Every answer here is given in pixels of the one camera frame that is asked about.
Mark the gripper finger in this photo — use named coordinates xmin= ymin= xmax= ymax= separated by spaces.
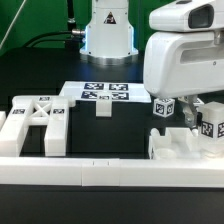
xmin=178 ymin=95 xmax=202 ymax=128

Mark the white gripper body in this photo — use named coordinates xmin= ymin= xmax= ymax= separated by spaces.
xmin=143 ymin=0 xmax=224 ymax=99

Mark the white chair seat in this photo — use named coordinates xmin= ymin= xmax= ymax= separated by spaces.
xmin=147 ymin=127 xmax=224 ymax=160

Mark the white tagged cube right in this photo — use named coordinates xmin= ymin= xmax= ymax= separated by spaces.
xmin=193 ymin=97 xmax=204 ymax=108

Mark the white tagged cube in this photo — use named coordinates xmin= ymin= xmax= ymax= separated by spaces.
xmin=153 ymin=98 xmax=175 ymax=118
xmin=193 ymin=97 xmax=204 ymax=108

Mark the white tagged cube left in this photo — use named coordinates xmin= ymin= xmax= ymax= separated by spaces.
xmin=153 ymin=98 xmax=175 ymax=118

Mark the black vertical pole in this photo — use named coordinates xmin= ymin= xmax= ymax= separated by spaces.
xmin=67 ymin=0 xmax=76 ymax=30

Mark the white marker base plate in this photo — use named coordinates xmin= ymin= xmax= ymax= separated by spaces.
xmin=60 ymin=81 xmax=151 ymax=103

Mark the black cable with connector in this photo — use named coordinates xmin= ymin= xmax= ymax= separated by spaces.
xmin=23 ymin=28 xmax=87 ymax=48

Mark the white chair back frame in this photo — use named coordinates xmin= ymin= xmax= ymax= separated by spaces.
xmin=0 ymin=95 xmax=76 ymax=157

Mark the thin white cable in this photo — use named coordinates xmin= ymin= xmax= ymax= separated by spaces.
xmin=0 ymin=0 xmax=28 ymax=51

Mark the white U-shaped obstacle wall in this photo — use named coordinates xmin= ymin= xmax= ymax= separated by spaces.
xmin=0 ymin=111 xmax=224 ymax=187

